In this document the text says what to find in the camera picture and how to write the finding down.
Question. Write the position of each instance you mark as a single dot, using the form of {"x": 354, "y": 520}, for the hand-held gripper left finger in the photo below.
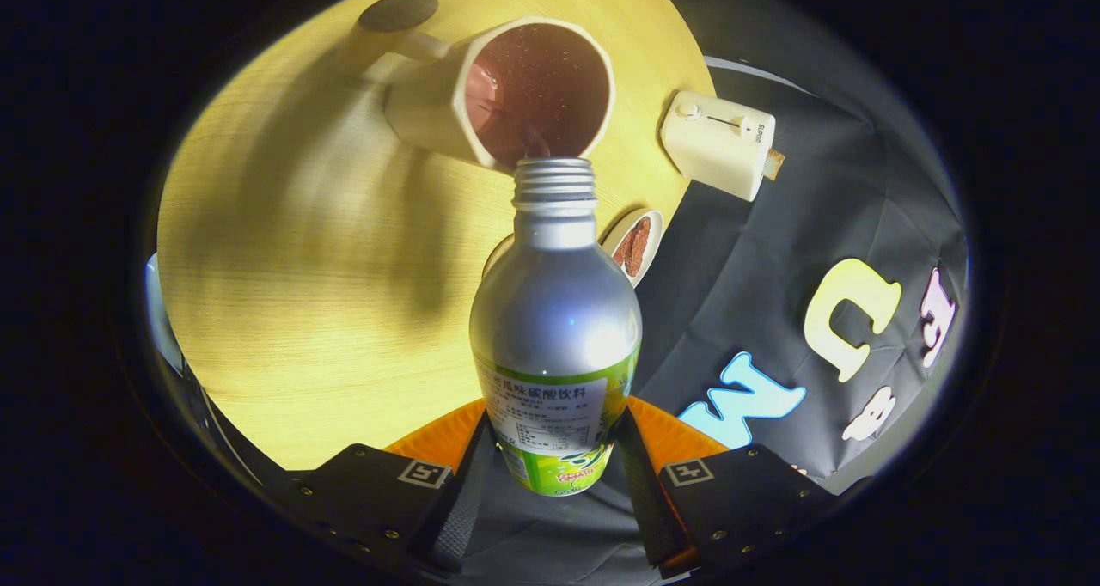
{"x": 460, "y": 509}

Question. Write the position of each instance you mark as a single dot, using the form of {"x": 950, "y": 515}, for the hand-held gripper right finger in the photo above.
{"x": 657, "y": 509}

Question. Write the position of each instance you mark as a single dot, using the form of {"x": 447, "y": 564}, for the silver juice bottle green label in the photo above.
{"x": 557, "y": 311}

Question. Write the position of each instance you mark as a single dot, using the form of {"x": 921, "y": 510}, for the black backdrop cloth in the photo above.
{"x": 730, "y": 311}

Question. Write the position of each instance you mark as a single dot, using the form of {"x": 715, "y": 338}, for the wooden table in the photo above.
{"x": 301, "y": 311}

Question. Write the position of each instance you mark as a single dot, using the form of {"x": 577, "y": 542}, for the brown meat strips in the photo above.
{"x": 634, "y": 247}

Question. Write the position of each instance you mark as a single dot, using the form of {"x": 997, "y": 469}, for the small white plate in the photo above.
{"x": 655, "y": 229}

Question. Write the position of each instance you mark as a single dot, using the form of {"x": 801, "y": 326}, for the toast slice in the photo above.
{"x": 774, "y": 165}

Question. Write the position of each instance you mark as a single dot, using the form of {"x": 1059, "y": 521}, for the cream toaster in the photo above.
{"x": 713, "y": 148}

